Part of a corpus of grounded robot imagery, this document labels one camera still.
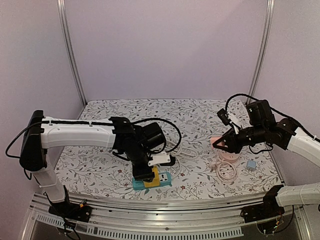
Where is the yellow cube socket adapter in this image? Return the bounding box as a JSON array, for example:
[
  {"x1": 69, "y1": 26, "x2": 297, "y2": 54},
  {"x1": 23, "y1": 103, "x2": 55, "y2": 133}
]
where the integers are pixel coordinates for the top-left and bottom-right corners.
[{"x1": 143, "y1": 166, "x2": 160, "y2": 189}]

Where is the round pink socket hub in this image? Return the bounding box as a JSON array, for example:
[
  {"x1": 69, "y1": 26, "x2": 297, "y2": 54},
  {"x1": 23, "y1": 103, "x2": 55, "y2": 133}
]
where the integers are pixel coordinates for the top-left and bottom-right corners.
[{"x1": 218, "y1": 151, "x2": 240, "y2": 164}]

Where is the floral patterned table mat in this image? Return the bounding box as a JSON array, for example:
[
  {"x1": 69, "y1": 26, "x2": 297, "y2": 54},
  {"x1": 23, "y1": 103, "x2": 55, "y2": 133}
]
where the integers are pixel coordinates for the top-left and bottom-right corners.
[{"x1": 55, "y1": 99, "x2": 282, "y2": 202}]

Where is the white power strip cable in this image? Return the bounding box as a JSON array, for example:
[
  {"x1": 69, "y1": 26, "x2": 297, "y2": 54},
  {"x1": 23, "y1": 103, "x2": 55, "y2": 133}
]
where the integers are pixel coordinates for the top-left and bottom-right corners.
[{"x1": 164, "y1": 139, "x2": 198, "y2": 176}]

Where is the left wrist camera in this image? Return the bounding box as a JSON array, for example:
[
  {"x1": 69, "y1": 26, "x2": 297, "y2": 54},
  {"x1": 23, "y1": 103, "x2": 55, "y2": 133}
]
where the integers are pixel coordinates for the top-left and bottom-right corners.
[{"x1": 148, "y1": 152, "x2": 176, "y2": 167}]

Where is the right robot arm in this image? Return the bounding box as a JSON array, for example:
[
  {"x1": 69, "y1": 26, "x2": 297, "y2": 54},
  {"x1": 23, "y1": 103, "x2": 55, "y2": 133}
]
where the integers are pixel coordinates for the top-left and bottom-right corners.
[{"x1": 212, "y1": 98, "x2": 320, "y2": 218}]

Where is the pink cube charger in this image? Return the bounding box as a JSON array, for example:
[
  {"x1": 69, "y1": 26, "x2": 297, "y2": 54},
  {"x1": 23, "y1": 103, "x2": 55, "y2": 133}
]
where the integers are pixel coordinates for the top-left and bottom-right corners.
[{"x1": 210, "y1": 136, "x2": 221, "y2": 149}]

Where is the aluminium frame post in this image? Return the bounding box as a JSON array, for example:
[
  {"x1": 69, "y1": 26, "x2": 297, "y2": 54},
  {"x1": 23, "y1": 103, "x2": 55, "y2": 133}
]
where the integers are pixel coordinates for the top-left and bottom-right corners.
[
  {"x1": 56, "y1": 0, "x2": 87, "y2": 107},
  {"x1": 248, "y1": 0, "x2": 275, "y2": 97}
]

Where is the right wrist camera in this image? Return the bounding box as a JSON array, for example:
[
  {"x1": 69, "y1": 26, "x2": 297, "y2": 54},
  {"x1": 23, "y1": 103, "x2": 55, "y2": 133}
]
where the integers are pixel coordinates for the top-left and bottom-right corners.
[{"x1": 217, "y1": 108, "x2": 243, "y2": 134}]

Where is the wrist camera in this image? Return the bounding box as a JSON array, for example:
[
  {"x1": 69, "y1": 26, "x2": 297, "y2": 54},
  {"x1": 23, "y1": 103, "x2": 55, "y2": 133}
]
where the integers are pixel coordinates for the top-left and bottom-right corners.
[
  {"x1": 148, "y1": 152, "x2": 176, "y2": 167},
  {"x1": 217, "y1": 108, "x2": 243, "y2": 134}
]

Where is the right aluminium frame post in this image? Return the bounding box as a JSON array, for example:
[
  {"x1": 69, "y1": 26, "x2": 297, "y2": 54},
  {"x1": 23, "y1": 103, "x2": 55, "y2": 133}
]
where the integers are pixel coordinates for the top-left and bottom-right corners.
[{"x1": 248, "y1": 0, "x2": 275, "y2": 97}]

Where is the light blue cube charger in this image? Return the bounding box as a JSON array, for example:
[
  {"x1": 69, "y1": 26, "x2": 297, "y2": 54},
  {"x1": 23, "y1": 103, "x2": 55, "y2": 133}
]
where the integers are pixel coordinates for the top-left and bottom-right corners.
[{"x1": 245, "y1": 160, "x2": 257, "y2": 171}]

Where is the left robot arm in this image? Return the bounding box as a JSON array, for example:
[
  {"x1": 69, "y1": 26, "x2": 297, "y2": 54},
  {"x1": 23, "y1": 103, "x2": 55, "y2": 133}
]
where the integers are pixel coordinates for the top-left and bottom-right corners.
[{"x1": 5, "y1": 110, "x2": 182, "y2": 217}]

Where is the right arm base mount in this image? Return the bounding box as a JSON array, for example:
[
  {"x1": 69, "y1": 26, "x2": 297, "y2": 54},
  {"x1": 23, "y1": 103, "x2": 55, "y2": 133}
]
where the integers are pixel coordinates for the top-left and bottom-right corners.
[{"x1": 240, "y1": 203, "x2": 285, "y2": 223}]

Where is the aluminium front rail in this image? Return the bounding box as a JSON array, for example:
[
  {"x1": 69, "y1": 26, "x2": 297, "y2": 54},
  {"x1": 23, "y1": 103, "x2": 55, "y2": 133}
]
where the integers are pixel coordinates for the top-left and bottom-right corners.
[{"x1": 19, "y1": 192, "x2": 313, "y2": 240}]

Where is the left aluminium frame post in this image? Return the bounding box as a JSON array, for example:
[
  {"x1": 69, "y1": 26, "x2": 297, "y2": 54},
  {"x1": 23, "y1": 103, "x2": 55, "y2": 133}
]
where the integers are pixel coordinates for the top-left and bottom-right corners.
[{"x1": 56, "y1": 0, "x2": 87, "y2": 107}]

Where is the teal power strip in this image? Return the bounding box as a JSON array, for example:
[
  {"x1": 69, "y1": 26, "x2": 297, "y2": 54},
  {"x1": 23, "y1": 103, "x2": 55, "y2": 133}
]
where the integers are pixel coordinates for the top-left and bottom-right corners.
[{"x1": 132, "y1": 171, "x2": 172, "y2": 191}]

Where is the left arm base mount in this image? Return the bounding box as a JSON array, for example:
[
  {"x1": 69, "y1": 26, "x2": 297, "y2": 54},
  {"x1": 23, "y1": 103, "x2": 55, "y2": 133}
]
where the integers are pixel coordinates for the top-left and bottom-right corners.
[{"x1": 48, "y1": 201, "x2": 93, "y2": 223}]

